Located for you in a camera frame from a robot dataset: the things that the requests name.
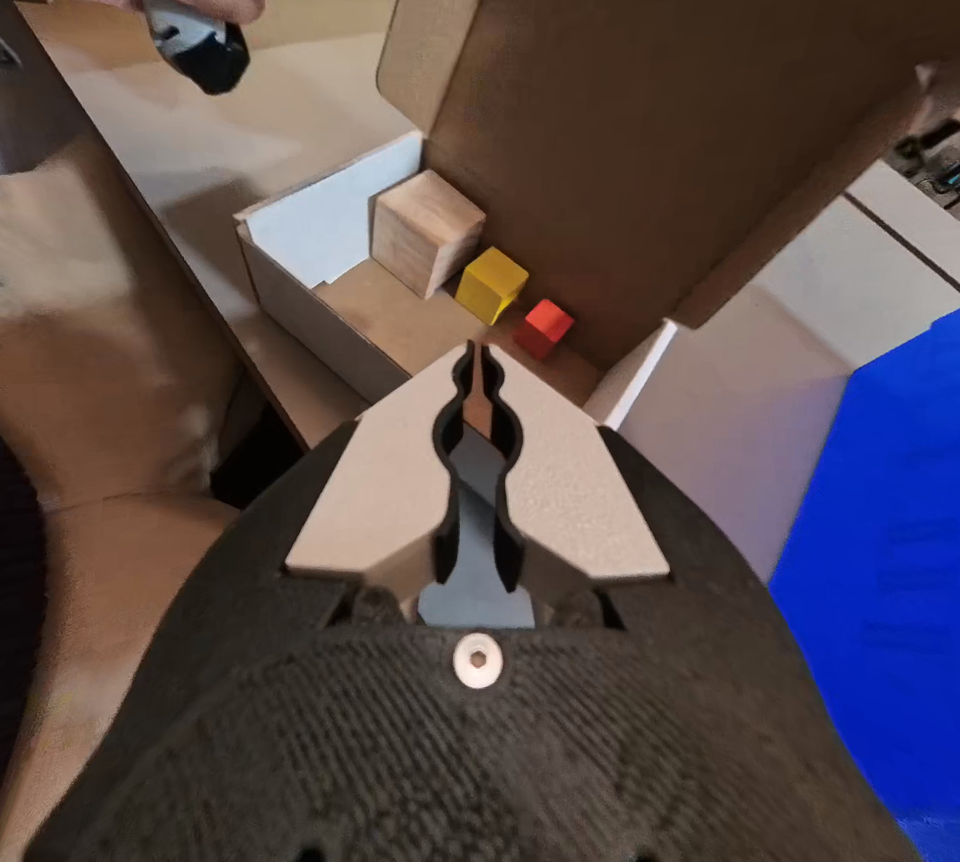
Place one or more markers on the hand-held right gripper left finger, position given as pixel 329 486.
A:
pixel 375 502

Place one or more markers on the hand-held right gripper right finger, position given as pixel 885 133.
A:
pixel 585 502

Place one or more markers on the red wooden cube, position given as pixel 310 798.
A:
pixel 544 326

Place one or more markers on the yellow wooden cube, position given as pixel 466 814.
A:
pixel 491 281

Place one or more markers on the natural wooden cube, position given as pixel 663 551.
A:
pixel 427 232

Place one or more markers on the blue plastic bin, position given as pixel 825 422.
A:
pixel 885 577

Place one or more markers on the white cardboard mailer box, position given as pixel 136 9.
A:
pixel 637 89

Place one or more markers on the person's black sweater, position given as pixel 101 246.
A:
pixel 19 577

